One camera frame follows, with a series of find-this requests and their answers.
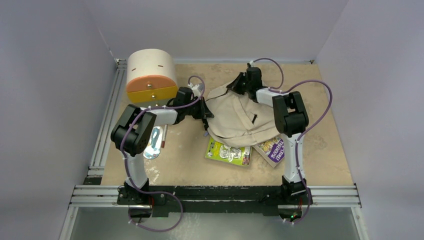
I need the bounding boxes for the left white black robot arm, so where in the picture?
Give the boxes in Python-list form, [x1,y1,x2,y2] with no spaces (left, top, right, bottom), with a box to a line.
[110,87,214,206]

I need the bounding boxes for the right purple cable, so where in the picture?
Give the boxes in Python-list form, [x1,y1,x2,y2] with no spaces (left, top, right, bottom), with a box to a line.
[249,57,333,226]

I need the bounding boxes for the green illustrated book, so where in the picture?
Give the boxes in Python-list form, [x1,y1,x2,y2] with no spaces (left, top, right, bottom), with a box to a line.
[205,137,252,167]

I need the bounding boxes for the dark red marker pen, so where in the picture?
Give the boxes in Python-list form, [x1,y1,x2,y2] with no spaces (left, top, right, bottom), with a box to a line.
[161,124,169,148]

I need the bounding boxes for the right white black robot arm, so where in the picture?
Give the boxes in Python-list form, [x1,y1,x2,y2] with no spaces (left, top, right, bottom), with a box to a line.
[227,65,313,205]

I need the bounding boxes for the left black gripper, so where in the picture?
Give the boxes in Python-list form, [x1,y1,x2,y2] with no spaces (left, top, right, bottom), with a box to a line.
[184,97,214,120]

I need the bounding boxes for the blister pack with blue scissors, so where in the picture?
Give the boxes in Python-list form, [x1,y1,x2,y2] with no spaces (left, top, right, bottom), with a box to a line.
[143,126,164,160]

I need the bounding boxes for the beige canvas student backpack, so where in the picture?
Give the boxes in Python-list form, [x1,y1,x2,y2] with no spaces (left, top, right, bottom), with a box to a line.
[205,85,280,148]

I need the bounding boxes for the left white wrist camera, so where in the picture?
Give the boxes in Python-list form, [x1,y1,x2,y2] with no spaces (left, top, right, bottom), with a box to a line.
[187,83,205,97]

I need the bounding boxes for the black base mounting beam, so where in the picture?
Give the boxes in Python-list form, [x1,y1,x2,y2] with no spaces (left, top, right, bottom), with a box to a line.
[117,184,313,219]

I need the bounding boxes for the aluminium frame rails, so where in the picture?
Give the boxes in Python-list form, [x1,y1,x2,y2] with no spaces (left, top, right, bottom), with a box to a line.
[60,59,369,240]

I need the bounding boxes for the purple treehouse book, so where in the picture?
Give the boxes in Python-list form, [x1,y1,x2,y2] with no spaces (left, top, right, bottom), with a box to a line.
[253,136,285,168]

